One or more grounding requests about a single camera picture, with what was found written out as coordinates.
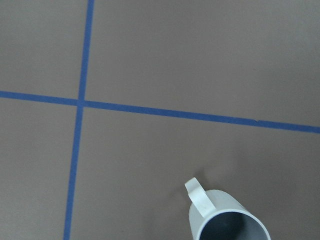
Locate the white ceramic cup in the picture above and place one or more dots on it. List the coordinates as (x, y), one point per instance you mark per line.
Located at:
(216, 215)

